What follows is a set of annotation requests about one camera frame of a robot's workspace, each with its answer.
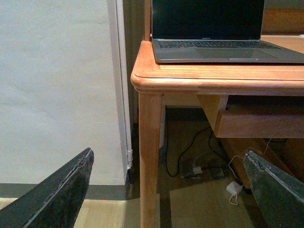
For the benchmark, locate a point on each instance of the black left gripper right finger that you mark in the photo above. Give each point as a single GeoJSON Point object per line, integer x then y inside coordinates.
{"type": "Point", "coordinates": [279, 195]}

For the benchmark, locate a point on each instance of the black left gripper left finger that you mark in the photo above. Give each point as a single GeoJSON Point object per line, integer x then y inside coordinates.
{"type": "Point", "coordinates": [56, 201]}

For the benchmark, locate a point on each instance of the white power adapter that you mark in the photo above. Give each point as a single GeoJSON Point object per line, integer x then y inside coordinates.
{"type": "Point", "coordinates": [234, 189]}

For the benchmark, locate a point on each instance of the floor power strip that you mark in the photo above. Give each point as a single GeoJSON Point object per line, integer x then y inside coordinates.
{"type": "Point", "coordinates": [191, 170]}

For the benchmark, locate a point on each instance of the wooden desk drawer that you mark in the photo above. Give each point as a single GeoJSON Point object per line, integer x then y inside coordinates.
{"type": "Point", "coordinates": [258, 124]}

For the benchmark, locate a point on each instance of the wooden desk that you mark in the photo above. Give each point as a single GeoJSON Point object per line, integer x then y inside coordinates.
{"type": "Point", "coordinates": [209, 85]}

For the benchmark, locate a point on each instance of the grey laptop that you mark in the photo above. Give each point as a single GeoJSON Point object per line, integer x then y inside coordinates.
{"type": "Point", "coordinates": [215, 31]}

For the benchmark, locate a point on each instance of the white wall pipe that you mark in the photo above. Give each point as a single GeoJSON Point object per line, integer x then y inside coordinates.
{"type": "Point", "coordinates": [117, 36]}

